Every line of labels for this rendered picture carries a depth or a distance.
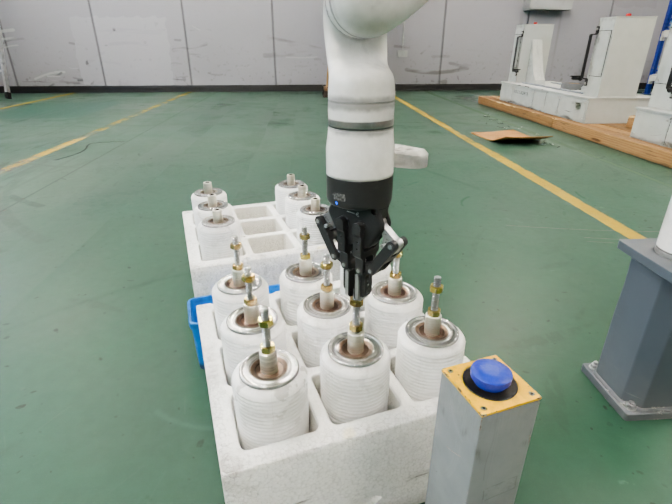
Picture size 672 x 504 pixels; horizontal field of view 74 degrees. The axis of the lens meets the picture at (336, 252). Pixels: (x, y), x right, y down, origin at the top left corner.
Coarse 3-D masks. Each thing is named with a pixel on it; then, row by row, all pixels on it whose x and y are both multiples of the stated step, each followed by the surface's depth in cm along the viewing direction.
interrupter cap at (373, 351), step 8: (336, 336) 62; (344, 336) 62; (368, 336) 62; (328, 344) 60; (336, 344) 61; (344, 344) 61; (368, 344) 61; (376, 344) 61; (328, 352) 59; (336, 352) 59; (344, 352) 59; (368, 352) 59; (376, 352) 59; (336, 360) 57; (344, 360) 58; (352, 360) 57; (360, 360) 57; (368, 360) 58; (376, 360) 57
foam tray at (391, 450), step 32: (224, 384) 64; (320, 384) 67; (224, 416) 59; (320, 416) 59; (384, 416) 59; (416, 416) 59; (224, 448) 54; (256, 448) 54; (288, 448) 54; (320, 448) 54; (352, 448) 56; (384, 448) 58; (416, 448) 61; (224, 480) 51; (256, 480) 53; (288, 480) 55; (320, 480) 57; (352, 480) 59; (384, 480) 61; (416, 480) 64
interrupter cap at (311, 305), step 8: (312, 296) 72; (336, 296) 72; (344, 296) 72; (304, 304) 70; (312, 304) 70; (336, 304) 70; (344, 304) 70; (312, 312) 68; (320, 312) 68; (328, 312) 68; (336, 312) 68; (344, 312) 68
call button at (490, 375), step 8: (480, 360) 46; (488, 360) 46; (496, 360) 46; (472, 368) 45; (480, 368) 45; (488, 368) 45; (496, 368) 45; (504, 368) 45; (472, 376) 44; (480, 376) 44; (488, 376) 44; (496, 376) 44; (504, 376) 44; (512, 376) 44; (480, 384) 43; (488, 384) 43; (496, 384) 43; (504, 384) 43; (496, 392) 44
